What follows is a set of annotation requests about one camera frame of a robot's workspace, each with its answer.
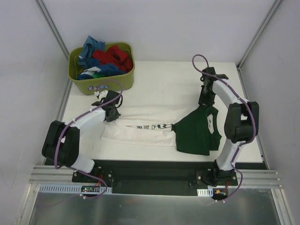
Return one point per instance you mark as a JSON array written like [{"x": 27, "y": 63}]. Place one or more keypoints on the aluminium front rail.
[{"x": 268, "y": 179}]

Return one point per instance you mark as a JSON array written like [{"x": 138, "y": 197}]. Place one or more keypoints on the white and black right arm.
[{"x": 241, "y": 122}]

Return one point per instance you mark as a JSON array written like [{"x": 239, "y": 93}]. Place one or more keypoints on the olive green plastic bin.
[{"x": 88, "y": 86}]

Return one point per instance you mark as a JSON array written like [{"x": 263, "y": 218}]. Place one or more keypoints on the white green-sleeved Charlie Brown shirt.
[{"x": 190, "y": 129}]

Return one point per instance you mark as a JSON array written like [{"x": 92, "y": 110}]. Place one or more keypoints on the aluminium frame post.
[
  {"x": 262, "y": 27},
  {"x": 51, "y": 24}
]

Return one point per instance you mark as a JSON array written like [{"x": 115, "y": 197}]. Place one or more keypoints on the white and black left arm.
[{"x": 63, "y": 138}]

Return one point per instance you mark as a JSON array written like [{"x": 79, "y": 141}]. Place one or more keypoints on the white cable duct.
[
  {"x": 211, "y": 192},
  {"x": 74, "y": 189}
]

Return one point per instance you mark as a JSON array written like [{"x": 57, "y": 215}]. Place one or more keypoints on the bright green cloth in bin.
[{"x": 96, "y": 75}]

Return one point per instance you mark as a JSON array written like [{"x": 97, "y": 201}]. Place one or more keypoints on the red t-shirt in bin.
[{"x": 114, "y": 56}]

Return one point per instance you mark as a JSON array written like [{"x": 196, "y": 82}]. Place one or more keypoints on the white right cable duct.
[{"x": 211, "y": 192}]

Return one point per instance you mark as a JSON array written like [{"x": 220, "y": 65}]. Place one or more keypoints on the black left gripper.
[{"x": 112, "y": 114}]

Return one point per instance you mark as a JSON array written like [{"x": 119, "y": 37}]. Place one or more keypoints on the right aluminium frame post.
[{"x": 262, "y": 27}]

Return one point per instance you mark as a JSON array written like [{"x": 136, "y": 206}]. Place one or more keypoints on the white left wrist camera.
[{"x": 100, "y": 94}]

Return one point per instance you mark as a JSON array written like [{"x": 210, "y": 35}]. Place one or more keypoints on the blue t-shirt in bin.
[{"x": 92, "y": 65}]

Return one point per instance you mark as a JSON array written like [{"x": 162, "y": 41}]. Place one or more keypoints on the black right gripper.
[{"x": 206, "y": 99}]

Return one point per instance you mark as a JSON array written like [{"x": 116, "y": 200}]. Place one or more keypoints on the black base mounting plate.
[{"x": 157, "y": 177}]

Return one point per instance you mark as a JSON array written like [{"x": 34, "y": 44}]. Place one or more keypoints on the left aluminium frame post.
[{"x": 51, "y": 24}]

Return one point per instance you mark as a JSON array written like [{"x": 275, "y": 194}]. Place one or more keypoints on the white left cable duct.
[{"x": 74, "y": 189}]

